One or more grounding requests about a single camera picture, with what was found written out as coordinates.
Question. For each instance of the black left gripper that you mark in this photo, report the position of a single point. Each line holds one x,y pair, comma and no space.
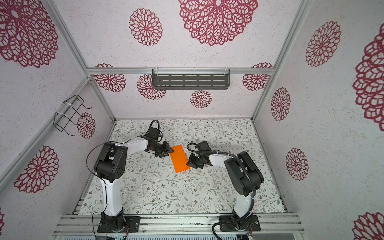
166,148

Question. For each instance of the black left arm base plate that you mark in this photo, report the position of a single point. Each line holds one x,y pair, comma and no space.
119,224

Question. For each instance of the aluminium front rail frame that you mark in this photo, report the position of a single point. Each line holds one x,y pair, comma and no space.
181,224

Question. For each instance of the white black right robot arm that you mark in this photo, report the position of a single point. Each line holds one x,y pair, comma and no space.
245,176

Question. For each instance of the orange square paper sheet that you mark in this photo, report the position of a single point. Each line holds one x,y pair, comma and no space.
179,159

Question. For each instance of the grey slotted wall shelf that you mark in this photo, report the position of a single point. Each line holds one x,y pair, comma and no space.
191,80

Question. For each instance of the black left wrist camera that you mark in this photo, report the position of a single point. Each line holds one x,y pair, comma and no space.
154,133

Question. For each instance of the black wire wall basket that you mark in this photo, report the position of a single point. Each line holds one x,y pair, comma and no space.
65,117

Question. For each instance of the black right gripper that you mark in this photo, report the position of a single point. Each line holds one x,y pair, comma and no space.
191,162

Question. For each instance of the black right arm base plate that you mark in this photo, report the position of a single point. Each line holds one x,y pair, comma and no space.
240,223

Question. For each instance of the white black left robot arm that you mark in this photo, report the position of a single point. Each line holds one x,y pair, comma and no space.
111,164

